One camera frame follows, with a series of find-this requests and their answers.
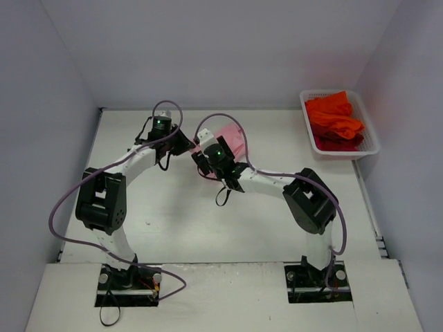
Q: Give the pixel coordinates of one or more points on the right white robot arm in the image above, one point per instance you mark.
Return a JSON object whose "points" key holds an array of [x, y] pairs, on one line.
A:
{"points": [[311, 208]]}

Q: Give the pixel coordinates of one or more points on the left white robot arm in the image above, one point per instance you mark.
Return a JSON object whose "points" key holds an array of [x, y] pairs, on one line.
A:
{"points": [[102, 200]]}

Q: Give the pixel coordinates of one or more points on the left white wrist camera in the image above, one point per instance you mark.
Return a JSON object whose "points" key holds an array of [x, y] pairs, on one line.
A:
{"points": [[166, 113]]}

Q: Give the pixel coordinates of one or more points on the white plastic basket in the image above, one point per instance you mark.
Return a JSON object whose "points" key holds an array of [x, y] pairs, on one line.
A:
{"points": [[370, 144]]}

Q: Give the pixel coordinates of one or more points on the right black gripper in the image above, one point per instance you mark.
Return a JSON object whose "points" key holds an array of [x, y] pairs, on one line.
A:
{"points": [[201, 159]]}

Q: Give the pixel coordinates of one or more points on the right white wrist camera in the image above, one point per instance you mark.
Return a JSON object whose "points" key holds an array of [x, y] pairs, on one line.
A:
{"points": [[206, 139]]}

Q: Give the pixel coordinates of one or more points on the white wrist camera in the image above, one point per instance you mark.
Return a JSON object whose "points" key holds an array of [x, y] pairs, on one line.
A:
{"points": [[166, 113], [206, 139]]}

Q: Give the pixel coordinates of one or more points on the pink t shirt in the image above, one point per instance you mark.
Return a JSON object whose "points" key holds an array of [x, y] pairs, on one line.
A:
{"points": [[235, 141]]}

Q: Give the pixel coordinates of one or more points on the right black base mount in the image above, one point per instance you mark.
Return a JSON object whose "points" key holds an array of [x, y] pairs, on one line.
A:
{"points": [[306, 285]]}

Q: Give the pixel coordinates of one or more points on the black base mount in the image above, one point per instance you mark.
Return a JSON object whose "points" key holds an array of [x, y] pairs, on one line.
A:
{"points": [[306, 285], [128, 288]]}

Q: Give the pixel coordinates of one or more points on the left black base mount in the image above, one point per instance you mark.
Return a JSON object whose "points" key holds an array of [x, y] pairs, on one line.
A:
{"points": [[128, 288]]}

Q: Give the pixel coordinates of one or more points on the dark red t shirt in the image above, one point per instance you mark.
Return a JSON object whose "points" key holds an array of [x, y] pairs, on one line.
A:
{"points": [[326, 144]]}

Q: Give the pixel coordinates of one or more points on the orange t shirt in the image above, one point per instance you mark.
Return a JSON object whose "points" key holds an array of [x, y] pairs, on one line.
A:
{"points": [[332, 116]]}

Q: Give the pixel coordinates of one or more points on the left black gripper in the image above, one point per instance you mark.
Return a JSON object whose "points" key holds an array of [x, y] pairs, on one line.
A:
{"points": [[181, 144]]}

